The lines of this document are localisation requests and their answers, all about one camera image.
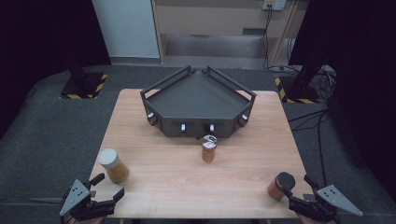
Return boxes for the black lid spice jar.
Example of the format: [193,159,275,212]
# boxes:
[266,172,296,202]

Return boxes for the striped metal stand base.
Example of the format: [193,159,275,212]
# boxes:
[60,46,109,100]
[275,55,328,105]

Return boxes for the white panel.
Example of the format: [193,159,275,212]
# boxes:
[92,0,161,59]

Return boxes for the grey cabinet handle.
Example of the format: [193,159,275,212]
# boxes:
[242,27,267,36]

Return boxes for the person's right hand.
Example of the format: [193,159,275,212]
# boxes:
[297,214,339,224]

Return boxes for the tangled cable bundle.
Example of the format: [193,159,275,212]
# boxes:
[313,64,338,101]

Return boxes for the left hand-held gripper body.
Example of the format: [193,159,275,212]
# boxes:
[59,179,117,221]

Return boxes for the black outlet cable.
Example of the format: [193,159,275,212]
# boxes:
[261,7,301,74]

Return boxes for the black floor cable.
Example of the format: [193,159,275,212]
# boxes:
[288,108,330,188]

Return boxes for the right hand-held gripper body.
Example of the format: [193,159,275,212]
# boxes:
[289,184,363,222]

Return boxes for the silver lid spice jar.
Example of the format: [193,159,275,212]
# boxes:
[200,134,219,163]

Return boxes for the black curtain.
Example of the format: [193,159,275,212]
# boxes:
[289,0,396,195]
[0,0,112,139]

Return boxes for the wall power outlet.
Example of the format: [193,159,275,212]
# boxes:
[262,0,287,11]

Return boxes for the white lid spice jar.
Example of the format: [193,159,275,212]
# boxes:
[97,147,130,184]

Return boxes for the person's left hand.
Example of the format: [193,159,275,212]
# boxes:
[73,217,106,224]

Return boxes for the black corner shelf rack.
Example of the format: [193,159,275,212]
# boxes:
[139,64,257,139]

